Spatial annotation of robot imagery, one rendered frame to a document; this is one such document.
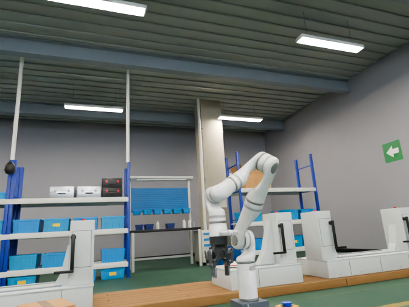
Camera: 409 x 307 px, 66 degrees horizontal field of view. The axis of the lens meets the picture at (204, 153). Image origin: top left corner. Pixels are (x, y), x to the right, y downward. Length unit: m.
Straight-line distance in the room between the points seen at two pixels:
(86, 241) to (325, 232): 2.54
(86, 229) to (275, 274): 1.89
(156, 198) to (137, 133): 3.32
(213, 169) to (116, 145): 3.33
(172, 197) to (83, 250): 4.36
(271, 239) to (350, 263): 0.93
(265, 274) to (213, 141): 5.05
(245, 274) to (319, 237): 2.31
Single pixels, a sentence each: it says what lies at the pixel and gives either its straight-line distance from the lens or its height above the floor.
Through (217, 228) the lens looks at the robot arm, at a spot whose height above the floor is 0.64.
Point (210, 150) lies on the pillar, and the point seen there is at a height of 2.62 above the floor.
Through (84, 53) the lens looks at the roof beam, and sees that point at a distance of 6.20.
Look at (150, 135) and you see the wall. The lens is 9.92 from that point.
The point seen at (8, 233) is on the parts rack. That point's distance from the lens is 5.70.
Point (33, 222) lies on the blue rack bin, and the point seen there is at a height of 0.95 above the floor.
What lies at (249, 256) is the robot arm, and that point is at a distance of 1.64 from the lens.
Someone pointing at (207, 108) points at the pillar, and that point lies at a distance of 8.20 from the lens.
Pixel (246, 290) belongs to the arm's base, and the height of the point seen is 0.35.
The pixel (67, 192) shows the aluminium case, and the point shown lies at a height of 1.41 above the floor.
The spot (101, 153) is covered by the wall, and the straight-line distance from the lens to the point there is 9.61.
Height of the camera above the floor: 0.63
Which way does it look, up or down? 14 degrees up
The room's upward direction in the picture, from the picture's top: 3 degrees counter-clockwise
